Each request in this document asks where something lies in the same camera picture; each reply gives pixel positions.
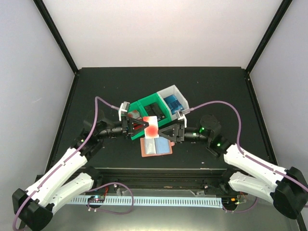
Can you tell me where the tan leather card holder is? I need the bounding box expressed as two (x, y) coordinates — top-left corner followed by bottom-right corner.
(140, 137), (175, 157)

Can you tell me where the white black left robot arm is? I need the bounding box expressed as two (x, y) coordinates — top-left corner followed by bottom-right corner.
(12, 115), (149, 231)

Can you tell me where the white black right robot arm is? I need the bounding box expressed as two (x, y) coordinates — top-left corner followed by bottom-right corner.
(158, 115), (308, 219)

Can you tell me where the red white card stack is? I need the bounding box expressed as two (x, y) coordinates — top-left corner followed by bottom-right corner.
(128, 110), (142, 120)

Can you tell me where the black vip card stack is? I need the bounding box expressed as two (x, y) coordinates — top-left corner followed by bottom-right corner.
(144, 103), (166, 121)

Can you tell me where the blue card stack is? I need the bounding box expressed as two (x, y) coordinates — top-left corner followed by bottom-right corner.
(164, 94), (184, 115)

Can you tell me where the left green plastic bin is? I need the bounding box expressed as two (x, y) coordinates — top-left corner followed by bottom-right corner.
(128, 101), (149, 141)

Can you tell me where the green plastic bin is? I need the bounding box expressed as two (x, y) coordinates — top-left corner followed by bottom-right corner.
(138, 93), (172, 127)
(128, 101), (149, 141)

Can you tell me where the middle green plastic bin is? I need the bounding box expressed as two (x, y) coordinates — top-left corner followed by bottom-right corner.
(138, 93), (172, 127)

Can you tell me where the white plastic bin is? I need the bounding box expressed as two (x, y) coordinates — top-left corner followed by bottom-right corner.
(157, 85), (190, 120)

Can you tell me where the left controller board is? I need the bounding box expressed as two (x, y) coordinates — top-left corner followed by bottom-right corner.
(87, 195), (105, 203)

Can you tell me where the controller board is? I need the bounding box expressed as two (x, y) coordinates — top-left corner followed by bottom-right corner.
(221, 197), (243, 206)
(87, 195), (105, 203)

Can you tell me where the right controller board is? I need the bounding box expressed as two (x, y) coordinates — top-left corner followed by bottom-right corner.
(221, 197), (243, 206)

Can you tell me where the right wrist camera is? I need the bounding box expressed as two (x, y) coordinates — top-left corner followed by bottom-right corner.
(175, 111), (187, 128)

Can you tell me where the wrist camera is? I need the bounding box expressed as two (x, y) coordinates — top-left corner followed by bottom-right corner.
(118, 102), (130, 121)
(175, 111), (187, 128)

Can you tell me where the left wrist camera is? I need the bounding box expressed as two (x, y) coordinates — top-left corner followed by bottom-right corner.
(118, 102), (130, 121)

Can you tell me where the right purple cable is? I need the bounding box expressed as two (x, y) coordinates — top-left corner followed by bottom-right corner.
(179, 100), (308, 214)

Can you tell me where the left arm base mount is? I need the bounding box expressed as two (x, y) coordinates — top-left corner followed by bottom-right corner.
(85, 182), (121, 193)

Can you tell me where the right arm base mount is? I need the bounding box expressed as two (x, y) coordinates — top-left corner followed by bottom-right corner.
(203, 181), (239, 196)

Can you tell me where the white slotted cable duct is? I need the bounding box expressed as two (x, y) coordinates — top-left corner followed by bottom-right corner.
(68, 195), (223, 208)

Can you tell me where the black frame post left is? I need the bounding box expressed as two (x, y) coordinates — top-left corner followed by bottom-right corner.
(33, 0), (79, 75)

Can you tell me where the black frame post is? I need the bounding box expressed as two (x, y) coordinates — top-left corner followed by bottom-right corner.
(33, 0), (79, 75)
(245, 0), (293, 74)

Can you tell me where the black frame post right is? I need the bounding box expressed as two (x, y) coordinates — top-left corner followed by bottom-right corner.
(245, 0), (293, 74)

